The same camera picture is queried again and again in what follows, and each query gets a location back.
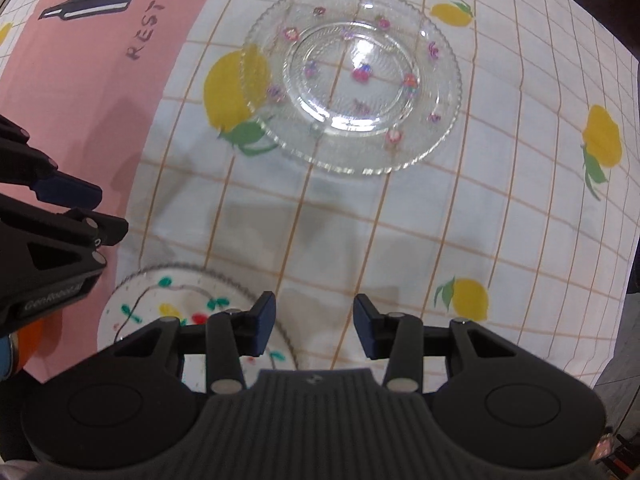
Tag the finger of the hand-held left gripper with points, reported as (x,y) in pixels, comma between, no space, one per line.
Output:
(107,232)
(67,191)

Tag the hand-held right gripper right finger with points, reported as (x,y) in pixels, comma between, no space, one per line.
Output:
(364,327)

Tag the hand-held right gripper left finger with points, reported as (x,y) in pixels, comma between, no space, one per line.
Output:
(265,322)

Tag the white painted fruit plate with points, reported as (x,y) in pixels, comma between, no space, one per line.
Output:
(150,305)

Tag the small glass cherry plate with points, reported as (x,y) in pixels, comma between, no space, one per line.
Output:
(350,125)

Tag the pink printed table runner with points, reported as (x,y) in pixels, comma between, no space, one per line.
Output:
(100,85)

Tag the lemon checked tablecloth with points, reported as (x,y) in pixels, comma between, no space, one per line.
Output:
(450,235)

